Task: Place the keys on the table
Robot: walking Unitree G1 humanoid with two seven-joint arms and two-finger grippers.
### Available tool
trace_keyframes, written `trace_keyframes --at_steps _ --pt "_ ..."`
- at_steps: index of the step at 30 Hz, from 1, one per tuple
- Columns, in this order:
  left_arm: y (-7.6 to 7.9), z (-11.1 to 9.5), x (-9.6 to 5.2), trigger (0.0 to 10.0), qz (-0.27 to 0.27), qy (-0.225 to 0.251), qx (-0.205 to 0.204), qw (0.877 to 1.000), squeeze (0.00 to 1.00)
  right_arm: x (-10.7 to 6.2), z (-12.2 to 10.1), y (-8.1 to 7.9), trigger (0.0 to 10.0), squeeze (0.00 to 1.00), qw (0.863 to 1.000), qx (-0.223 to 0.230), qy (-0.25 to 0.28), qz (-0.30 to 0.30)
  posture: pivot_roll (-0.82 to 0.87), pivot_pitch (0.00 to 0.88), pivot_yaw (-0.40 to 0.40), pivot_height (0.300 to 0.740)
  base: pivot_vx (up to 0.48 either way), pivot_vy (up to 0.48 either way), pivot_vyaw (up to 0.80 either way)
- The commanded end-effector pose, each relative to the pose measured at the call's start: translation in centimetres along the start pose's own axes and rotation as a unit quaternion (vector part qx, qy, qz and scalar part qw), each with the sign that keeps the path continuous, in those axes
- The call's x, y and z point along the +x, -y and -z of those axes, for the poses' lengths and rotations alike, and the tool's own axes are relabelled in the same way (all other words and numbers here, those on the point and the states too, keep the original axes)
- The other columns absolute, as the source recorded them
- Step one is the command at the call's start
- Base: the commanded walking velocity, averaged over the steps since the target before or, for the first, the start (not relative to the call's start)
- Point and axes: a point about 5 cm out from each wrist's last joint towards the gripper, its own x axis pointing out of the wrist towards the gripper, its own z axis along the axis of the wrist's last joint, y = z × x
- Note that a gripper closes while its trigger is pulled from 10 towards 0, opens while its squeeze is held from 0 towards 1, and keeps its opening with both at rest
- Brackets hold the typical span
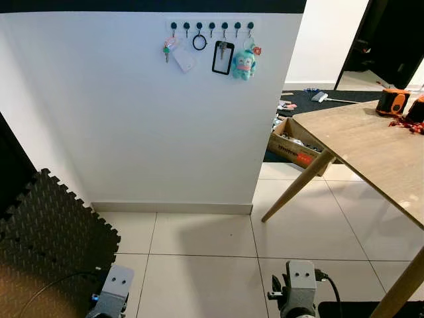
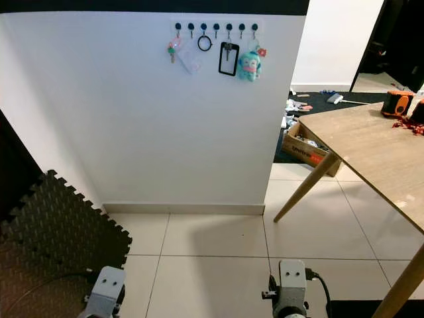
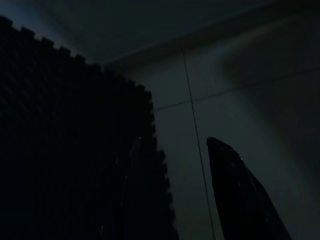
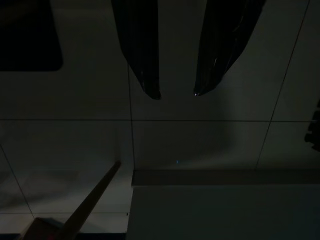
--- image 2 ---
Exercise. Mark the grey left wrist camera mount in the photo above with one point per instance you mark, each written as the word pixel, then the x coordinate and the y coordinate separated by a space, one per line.
pixel 110 285

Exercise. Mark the key bunch with white tag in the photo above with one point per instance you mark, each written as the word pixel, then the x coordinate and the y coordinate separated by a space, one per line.
pixel 189 61

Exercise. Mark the silver key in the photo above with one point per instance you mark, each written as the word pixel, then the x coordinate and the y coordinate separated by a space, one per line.
pixel 228 48

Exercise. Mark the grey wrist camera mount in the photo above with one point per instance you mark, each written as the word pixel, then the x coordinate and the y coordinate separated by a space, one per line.
pixel 110 285
pixel 291 281

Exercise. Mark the black floor mat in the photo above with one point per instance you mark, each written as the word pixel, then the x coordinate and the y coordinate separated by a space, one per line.
pixel 351 310

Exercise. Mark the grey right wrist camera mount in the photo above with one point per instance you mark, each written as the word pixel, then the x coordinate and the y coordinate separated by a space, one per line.
pixel 291 281

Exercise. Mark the cardboard box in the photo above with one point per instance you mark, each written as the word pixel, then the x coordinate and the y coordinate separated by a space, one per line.
pixel 305 154

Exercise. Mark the red tangled item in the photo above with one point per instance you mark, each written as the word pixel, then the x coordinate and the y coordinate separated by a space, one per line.
pixel 409 126

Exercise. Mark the dark round wall hook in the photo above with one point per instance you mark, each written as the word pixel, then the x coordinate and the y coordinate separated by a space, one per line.
pixel 191 26
pixel 241 27
pixel 254 27
pixel 228 27
pixel 203 26
pixel 216 26
pixel 178 26

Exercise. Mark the white floor cleaning tool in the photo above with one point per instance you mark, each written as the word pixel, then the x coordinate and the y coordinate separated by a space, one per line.
pixel 335 99

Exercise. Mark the black foam puzzle mat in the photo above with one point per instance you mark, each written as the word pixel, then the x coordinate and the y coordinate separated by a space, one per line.
pixel 66 225

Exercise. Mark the orange black device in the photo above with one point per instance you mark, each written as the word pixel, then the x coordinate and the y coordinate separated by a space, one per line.
pixel 396 105

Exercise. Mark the black card frame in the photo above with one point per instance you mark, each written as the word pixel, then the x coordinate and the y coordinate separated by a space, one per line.
pixel 227 74

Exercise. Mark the black rug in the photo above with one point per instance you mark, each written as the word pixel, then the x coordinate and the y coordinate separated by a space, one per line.
pixel 361 96

